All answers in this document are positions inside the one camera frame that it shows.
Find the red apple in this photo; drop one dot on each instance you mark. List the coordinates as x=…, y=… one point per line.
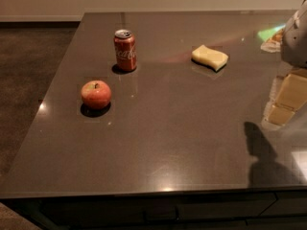
x=96, y=94

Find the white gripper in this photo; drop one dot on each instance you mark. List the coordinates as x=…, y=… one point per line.
x=295, y=43

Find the snack bag on table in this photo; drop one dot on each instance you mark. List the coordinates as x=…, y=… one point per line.
x=273, y=44

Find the red Coca-Cola can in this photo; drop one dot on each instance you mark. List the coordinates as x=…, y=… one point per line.
x=124, y=43

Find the dark cabinet drawers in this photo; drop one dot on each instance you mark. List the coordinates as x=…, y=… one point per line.
x=283, y=210

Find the yellow sponge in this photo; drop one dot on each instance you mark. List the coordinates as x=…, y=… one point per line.
x=213, y=59

